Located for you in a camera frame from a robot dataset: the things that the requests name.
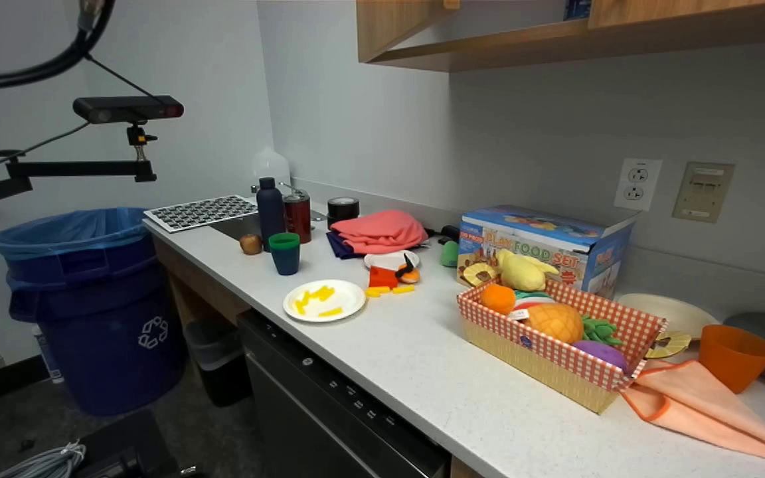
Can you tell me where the orange cloth napkin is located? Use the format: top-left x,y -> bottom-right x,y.
621,362 -> 765,459

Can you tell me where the black dishwasher front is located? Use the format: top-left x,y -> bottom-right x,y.
238,310 -> 448,478

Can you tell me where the small black waste bin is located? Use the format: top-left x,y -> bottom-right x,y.
186,319 -> 249,406

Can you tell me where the blue toy food box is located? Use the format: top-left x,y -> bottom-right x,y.
457,208 -> 633,297

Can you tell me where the dark red can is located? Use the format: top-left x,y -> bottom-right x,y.
285,192 -> 310,242

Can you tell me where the white wall power outlet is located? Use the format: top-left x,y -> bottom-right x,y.
614,159 -> 662,212

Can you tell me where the black camera on tripod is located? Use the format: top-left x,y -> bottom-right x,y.
72,96 -> 182,124

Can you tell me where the dark blue bottle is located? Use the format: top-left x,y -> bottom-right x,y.
254,177 -> 285,238

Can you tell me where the orange plastic cup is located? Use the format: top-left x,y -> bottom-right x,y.
699,325 -> 765,392

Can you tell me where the red checkered cardboard basket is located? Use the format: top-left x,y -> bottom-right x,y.
457,281 -> 663,415

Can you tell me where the orange toy fruit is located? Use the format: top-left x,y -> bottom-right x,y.
529,302 -> 585,343

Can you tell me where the orange red toy piece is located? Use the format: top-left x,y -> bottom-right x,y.
366,268 -> 420,297

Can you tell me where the green and blue cup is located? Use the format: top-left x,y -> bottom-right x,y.
269,232 -> 301,277

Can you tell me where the white plate with yellow bricks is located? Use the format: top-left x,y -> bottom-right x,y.
282,280 -> 366,325

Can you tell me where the beige wall switch plate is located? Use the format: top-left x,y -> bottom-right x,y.
671,163 -> 734,224

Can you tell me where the pink red cloth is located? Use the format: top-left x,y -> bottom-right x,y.
335,211 -> 428,254

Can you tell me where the black tape roll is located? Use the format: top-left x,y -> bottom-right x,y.
327,197 -> 359,224

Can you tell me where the blue recycling bin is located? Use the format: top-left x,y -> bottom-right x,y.
0,208 -> 186,416

